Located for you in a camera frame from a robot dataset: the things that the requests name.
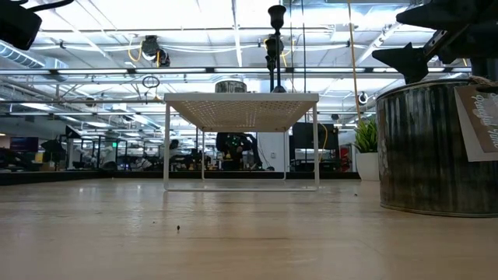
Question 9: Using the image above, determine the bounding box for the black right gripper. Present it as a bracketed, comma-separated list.
[371, 0, 498, 85]

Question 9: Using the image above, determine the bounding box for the tall black candlestick holder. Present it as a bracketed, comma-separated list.
[267, 4, 288, 93]

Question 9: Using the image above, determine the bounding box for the green plant in white pot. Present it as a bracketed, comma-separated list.
[352, 119, 381, 182]

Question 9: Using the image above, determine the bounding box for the black background screen panel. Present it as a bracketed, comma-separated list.
[292, 122, 339, 149]

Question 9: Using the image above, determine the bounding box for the white perforated metal shelf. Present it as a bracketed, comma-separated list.
[163, 92, 320, 192]

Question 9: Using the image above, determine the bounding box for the person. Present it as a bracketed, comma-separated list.
[216, 131, 264, 171]

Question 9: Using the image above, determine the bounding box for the background computer monitor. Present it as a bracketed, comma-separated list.
[10, 136, 40, 153]

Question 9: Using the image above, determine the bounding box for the black rig support frame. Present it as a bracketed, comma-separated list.
[469, 57, 498, 82]

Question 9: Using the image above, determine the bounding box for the yellow hanging rope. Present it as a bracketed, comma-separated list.
[347, 0, 362, 121]

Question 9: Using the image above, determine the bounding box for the thin black hanging cable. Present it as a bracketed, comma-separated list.
[288, 0, 293, 94]
[302, 0, 307, 122]

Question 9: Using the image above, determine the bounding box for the black ceiling cable reel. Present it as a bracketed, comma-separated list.
[128, 34, 171, 68]
[263, 33, 293, 67]

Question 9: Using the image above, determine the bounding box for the black coiled cable loop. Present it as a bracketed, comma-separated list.
[141, 75, 161, 89]

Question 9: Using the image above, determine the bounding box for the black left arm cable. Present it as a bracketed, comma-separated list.
[11, 0, 75, 12]

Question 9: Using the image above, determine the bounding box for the silver ceiling air duct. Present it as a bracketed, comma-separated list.
[0, 40, 69, 70]

